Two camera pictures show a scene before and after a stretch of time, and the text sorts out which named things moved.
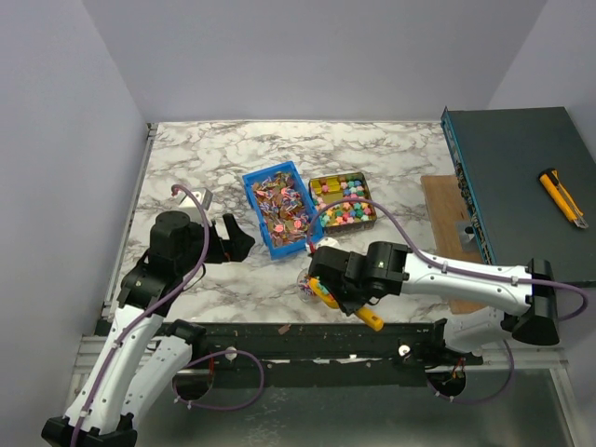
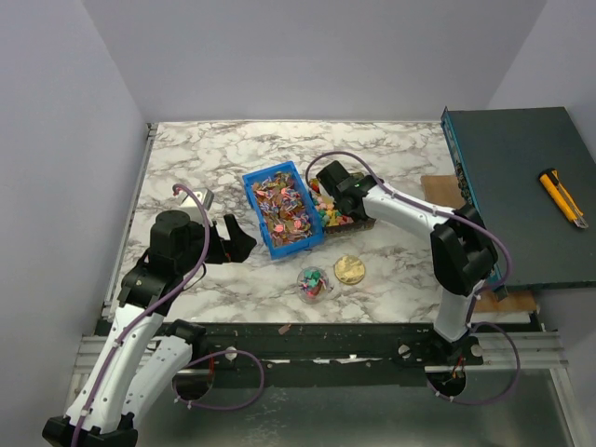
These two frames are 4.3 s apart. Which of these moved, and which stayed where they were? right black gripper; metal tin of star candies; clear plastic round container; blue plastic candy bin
Moved: right black gripper
Stayed: clear plastic round container; blue plastic candy bin; metal tin of star candies
